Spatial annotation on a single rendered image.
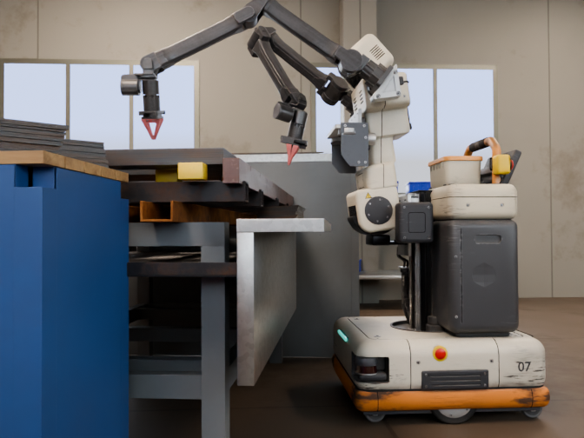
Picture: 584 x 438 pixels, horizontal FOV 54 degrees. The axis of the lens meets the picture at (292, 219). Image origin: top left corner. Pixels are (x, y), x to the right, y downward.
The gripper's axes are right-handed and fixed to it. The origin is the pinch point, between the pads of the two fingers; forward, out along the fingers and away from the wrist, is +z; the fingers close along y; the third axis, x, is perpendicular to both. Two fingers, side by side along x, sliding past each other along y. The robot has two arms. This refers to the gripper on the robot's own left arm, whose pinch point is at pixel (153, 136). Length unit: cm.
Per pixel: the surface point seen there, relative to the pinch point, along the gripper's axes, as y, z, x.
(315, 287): -82, 83, 54
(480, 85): -375, -19, 196
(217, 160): 62, 0, 36
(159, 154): 62, -1, 22
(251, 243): 73, 18, 46
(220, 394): 71, 58, 37
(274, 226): 72, 14, 51
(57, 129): 96, -9, 14
